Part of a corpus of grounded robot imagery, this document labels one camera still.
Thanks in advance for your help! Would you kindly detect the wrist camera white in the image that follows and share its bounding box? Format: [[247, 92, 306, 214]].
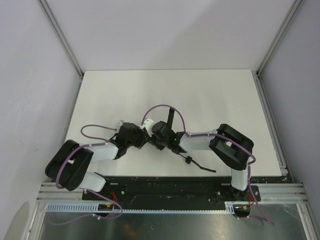
[[139, 118, 156, 137], [116, 120, 125, 133]]

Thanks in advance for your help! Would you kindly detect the aluminium frame crossbar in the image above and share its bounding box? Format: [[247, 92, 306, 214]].
[[36, 182, 309, 204]]

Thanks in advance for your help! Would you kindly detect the grey cable duct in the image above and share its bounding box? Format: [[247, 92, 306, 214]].
[[45, 202, 249, 214]]

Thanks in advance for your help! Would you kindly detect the left aluminium corner post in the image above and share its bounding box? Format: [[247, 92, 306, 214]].
[[37, 0, 84, 79]]

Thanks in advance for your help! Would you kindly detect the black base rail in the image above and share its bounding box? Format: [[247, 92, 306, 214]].
[[51, 174, 288, 212]]

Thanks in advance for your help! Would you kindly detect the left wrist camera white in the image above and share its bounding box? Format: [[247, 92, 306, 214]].
[[116, 120, 125, 133]]

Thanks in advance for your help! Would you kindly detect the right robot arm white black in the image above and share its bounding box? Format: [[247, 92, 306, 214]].
[[145, 121, 254, 191]]

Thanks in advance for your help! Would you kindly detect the right aluminium corner post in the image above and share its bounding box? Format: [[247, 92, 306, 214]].
[[256, 0, 305, 76]]

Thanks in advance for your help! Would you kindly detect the black folding umbrella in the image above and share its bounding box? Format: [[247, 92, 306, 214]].
[[141, 104, 217, 173]]

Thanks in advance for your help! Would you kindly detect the aluminium corner post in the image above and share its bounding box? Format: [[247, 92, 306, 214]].
[[37, 0, 84, 79], [256, 0, 305, 76]]

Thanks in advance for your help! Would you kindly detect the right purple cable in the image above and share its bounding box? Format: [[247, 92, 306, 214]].
[[141, 103, 275, 226]]

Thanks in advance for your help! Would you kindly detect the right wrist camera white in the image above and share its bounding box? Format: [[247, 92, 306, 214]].
[[139, 118, 156, 137]]

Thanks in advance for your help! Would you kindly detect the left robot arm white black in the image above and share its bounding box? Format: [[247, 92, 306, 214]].
[[44, 122, 153, 192]]

